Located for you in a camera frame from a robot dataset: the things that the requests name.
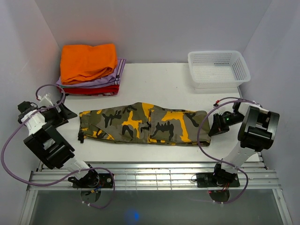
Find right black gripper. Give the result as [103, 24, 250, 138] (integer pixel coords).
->
[208, 112, 244, 136]

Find white plastic basket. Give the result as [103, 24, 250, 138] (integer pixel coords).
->
[187, 51, 251, 89]

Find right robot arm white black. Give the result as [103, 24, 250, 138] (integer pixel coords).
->
[209, 102, 280, 187]

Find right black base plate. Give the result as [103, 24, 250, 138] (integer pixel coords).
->
[191, 172, 240, 188]

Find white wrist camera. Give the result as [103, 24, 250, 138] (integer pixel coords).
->
[37, 94, 53, 107]
[213, 102, 226, 114]

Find purple cable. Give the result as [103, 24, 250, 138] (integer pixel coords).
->
[0, 84, 116, 210]
[192, 97, 258, 205]

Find red folded trousers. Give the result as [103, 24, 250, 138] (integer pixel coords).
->
[59, 85, 120, 96]

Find camouflage trousers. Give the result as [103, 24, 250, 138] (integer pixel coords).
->
[78, 102, 211, 146]

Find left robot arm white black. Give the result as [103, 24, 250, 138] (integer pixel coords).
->
[18, 101, 100, 188]

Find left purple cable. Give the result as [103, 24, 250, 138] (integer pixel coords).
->
[0, 84, 116, 210]

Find orange folded trousers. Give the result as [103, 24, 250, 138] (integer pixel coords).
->
[60, 44, 118, 85]

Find aluminium mounting rail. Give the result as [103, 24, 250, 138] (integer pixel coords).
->
[26, 160, 282, 191]

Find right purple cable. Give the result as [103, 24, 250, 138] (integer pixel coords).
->
[192, 97, 258, 205]

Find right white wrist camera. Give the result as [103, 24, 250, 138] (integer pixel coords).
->
[213, 102, 226, 114]

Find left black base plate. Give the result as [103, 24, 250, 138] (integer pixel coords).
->
[68, 173, 113, 189]

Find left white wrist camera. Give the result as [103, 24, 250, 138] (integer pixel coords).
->
[37, 94, 53, 107]

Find purple folded trousers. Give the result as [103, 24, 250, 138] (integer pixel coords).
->
[56, 59, 126, 89]

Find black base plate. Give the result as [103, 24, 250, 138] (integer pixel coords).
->
[191, 172, 240, 188]
[68, 173, 113, 189]

